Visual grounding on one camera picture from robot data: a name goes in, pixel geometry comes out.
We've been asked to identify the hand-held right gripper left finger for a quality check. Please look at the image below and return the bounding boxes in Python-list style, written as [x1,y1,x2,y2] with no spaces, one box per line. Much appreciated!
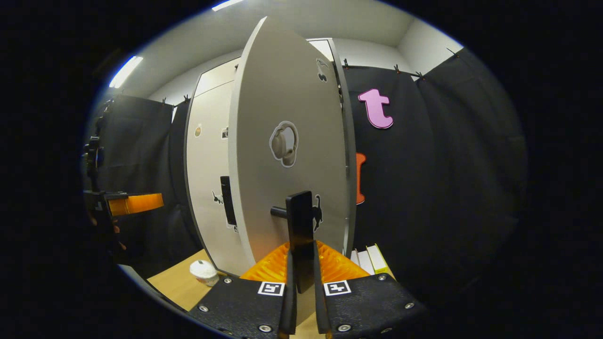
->
[188,241,298,339]

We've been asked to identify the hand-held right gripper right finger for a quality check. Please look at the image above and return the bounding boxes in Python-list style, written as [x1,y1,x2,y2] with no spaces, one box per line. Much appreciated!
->
[313,240,429,339]

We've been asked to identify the grey cabinet door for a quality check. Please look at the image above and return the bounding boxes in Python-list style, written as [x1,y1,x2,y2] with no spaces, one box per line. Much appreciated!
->
[228,16,351,293]
[186,80,253,277]

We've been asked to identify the grey double-door shoe cabinet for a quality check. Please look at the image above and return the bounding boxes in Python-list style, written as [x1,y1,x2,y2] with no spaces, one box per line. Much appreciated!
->
[184,38,359,279]

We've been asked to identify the yellow book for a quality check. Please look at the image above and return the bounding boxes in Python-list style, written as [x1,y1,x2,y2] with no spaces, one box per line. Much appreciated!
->
[367,244,390,275]

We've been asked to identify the white lidded cup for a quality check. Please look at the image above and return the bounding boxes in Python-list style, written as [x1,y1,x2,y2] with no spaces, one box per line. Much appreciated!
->
[189,259,220,287]

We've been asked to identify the long narrow ceiling light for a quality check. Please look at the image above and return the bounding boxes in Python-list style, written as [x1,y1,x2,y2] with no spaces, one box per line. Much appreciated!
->
[109,56,144,89]

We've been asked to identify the black backdrop cloth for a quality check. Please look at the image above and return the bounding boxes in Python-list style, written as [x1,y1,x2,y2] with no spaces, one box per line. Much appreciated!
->
[85,47,528,307]

